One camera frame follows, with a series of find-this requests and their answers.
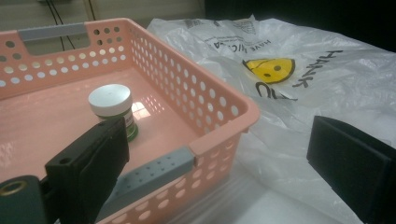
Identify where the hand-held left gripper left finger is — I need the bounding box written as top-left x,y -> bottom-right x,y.
44,117 -> 131,224

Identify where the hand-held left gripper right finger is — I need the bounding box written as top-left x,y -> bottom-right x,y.
306,115 -> 396,224

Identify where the white-lidded green jar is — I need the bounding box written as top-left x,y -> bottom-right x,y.
88,83 -> 139,143

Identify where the white plastic bag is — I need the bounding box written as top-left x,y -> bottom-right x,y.
147,14 -> 396,224

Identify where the pink perforated plastic basket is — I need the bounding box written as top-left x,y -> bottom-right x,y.
0,17 -> 262,224

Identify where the black cable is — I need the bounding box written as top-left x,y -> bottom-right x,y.
45,0 -> 77,52
88,0 -> 97,21

